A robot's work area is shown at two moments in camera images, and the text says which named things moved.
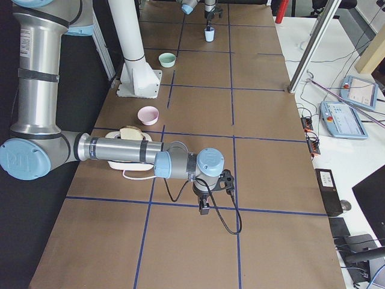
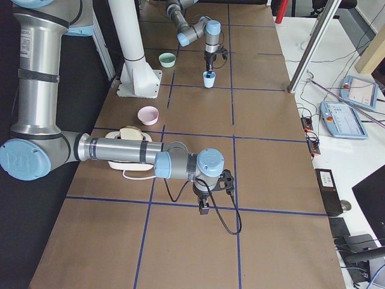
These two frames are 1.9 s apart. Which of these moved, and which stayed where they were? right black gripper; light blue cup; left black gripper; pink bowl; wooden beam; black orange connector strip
Moved: left black gripper; light blue cup
Stayed: right black gripper; black orange connector strip; wooden beam; pink bowl
